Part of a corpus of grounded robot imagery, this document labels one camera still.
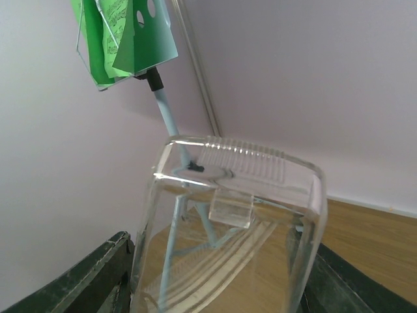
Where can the clear metronome cover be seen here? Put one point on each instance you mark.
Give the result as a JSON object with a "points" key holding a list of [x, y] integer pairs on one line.
{"points": [[231, 227]]}

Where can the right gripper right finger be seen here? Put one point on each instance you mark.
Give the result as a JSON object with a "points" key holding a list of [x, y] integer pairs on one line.
{"points": [[335, 285]]}

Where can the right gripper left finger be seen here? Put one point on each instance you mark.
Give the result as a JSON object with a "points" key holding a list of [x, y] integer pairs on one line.
{"points": [[100, 282]]}

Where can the right green sheet music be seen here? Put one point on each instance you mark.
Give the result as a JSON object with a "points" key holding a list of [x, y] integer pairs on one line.
{"points": [[102, 40]]}

